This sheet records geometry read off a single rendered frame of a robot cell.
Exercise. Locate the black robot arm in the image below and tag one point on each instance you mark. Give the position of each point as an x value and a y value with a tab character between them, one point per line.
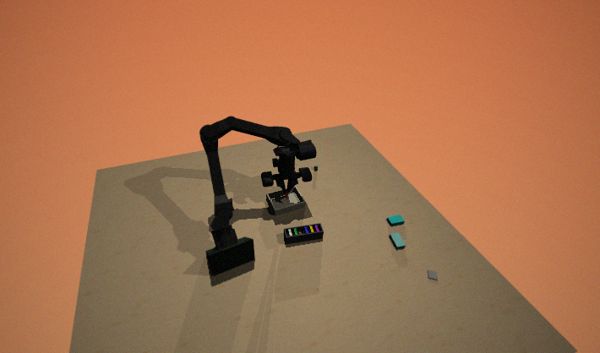
223	234

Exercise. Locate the teal rectangular block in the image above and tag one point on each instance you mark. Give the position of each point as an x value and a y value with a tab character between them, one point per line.
397	241
395	220

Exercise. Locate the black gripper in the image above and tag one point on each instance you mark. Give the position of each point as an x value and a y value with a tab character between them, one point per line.
286	172

